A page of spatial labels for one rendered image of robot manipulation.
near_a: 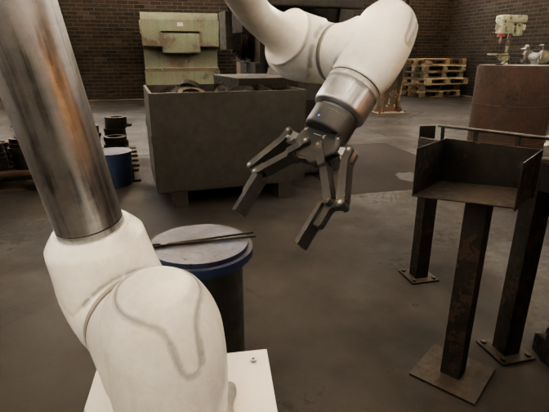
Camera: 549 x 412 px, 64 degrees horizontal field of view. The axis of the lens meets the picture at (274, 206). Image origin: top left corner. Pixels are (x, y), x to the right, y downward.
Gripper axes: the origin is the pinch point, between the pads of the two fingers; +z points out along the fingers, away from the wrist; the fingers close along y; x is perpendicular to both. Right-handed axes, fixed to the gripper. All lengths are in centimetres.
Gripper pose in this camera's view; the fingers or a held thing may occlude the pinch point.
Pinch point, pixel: (270, 222)
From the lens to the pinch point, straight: 67.7
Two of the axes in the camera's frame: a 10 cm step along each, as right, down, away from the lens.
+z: -5.2, 8.5, -1.3
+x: -4.8, -4.1, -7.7
